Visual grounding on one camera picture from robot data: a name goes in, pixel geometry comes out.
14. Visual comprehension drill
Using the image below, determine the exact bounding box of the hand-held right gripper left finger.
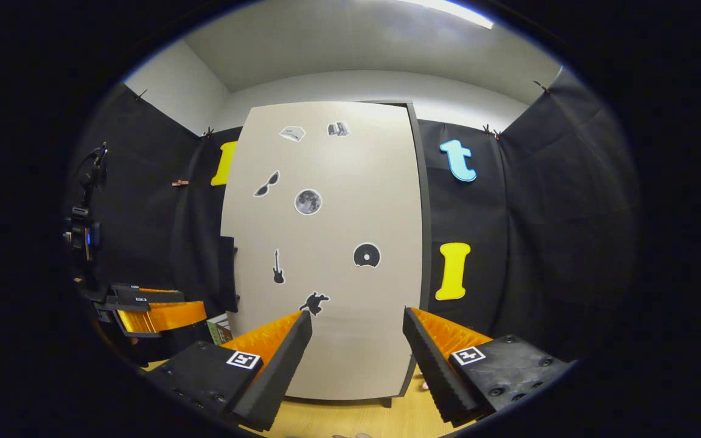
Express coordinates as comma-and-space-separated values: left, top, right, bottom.
144, 310, 314, 433

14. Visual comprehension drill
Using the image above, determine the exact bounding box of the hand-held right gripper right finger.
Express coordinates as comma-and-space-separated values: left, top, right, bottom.
403, 307, 575, 425

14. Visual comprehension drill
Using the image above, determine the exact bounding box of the beige cabinet door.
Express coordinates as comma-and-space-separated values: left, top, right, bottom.
220, 100, 424, 402

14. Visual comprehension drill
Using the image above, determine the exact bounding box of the grey cabinet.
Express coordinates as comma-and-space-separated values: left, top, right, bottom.
357, 99, 434, 409

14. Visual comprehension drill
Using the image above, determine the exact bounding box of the brown book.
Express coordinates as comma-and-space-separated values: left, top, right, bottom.
214, 313, 234, 345

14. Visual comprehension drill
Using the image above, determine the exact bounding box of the black backdrop cloth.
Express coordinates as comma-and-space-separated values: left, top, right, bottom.
65, 67, 641, 367

